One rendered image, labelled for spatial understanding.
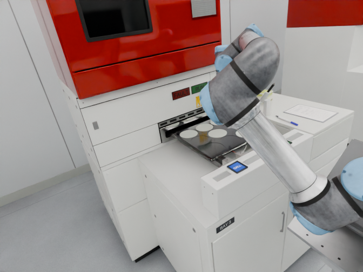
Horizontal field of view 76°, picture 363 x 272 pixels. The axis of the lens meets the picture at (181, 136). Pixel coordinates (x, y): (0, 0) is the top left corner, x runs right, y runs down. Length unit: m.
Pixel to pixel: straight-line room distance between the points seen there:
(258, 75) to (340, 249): 0.58
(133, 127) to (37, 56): 1.54
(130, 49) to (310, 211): 0.92
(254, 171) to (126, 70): 0.71
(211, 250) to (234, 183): 0.28
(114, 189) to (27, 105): 1.53
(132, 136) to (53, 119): 1.54
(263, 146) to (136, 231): 1.16
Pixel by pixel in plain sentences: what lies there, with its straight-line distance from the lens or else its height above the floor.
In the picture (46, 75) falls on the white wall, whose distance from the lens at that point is 2.62.
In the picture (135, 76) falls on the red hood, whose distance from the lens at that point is 1.15.
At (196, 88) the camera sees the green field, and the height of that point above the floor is 1.10.
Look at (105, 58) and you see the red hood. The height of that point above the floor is 1.37.
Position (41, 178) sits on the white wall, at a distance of 2.95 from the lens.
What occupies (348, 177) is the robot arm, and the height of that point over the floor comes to 1.08.
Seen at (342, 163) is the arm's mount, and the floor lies 0.97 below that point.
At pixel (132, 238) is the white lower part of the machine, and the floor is 0.27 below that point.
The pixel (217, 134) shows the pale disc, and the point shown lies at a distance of 1.28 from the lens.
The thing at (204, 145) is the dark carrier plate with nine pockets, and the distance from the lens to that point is 1.18.
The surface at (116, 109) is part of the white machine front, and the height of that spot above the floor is 1.12.
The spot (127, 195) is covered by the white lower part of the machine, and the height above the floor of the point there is 0.60.
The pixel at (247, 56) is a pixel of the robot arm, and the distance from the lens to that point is 0.63.
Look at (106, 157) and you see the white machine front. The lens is 1.28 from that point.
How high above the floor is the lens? 1.49
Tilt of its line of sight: 27 degrees down
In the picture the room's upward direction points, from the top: 8 degrees counter-clockwise
